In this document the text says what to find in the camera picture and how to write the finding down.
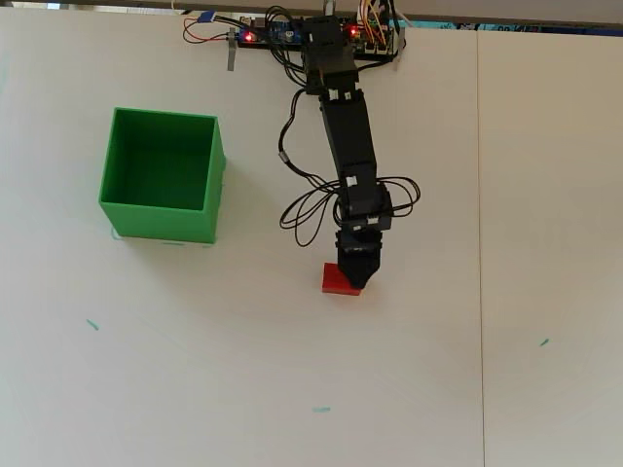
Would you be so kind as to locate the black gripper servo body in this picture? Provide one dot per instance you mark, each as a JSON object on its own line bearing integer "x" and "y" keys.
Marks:
{"x": 367, "y": 209}

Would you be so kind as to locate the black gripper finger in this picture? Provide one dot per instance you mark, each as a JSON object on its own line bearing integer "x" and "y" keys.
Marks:
{"x": 348, "y": 258}
{"x": 369, "y": 258}

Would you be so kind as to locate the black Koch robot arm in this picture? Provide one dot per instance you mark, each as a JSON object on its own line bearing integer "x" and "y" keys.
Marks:
{"x": 348, "y": 136}

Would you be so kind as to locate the red rectangular block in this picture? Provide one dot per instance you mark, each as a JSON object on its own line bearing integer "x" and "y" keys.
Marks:
{"x": 333, "y": 279}

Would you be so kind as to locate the blue electronics board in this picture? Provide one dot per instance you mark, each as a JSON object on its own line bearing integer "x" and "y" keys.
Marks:
{"x": 272, "y": 31}

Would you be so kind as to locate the grey table clamp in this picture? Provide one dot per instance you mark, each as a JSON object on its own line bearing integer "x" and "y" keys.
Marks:
{"x": 398, "y": 58}
{"x": 231, "y": 53}
{"x": 329, "y": 7}

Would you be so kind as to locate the electronics board with jumper sockets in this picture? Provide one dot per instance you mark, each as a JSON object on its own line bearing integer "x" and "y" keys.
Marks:
{"x": 362, "y": 45}

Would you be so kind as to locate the green square plastic bin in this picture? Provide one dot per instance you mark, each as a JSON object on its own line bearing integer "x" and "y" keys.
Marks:
{"x": 160, "y": 160}

